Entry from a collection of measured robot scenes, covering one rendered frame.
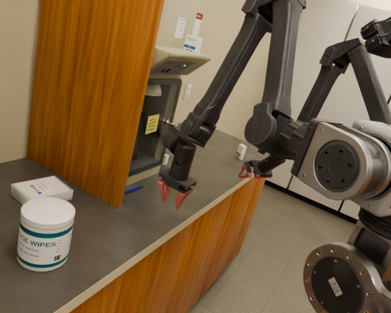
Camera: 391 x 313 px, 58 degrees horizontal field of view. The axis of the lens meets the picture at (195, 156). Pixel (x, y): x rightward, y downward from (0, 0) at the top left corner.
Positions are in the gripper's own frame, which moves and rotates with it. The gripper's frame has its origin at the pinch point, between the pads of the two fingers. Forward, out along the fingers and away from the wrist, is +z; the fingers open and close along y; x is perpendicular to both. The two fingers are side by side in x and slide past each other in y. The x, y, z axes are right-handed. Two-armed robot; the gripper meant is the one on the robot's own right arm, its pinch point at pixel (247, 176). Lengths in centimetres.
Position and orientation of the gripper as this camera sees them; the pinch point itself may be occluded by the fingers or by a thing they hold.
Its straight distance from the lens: 157.7
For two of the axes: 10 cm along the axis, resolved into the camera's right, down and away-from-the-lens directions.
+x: 2.3, 9.0, -3.8
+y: -7.9, -0.5, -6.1
